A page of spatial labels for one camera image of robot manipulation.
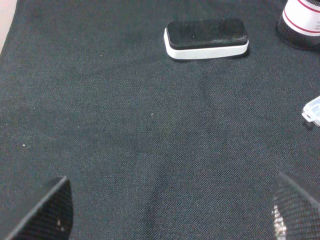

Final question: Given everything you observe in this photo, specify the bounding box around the clear plastic case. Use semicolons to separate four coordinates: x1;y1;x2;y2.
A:
301;96;320;127

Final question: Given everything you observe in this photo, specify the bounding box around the black mesh pen holder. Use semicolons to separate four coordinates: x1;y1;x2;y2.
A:
276;0;320;50

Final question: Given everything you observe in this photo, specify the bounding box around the black and white board eraser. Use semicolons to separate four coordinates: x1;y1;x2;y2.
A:
163;18;249;61

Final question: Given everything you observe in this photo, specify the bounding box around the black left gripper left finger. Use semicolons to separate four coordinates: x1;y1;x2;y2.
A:
3;176;74;240

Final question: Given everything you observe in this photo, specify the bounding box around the black tablecloth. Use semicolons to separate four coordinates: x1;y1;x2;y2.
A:
0;0;320;240

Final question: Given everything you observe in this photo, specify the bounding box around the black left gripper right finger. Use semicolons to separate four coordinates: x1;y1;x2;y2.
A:
271;172;320;240

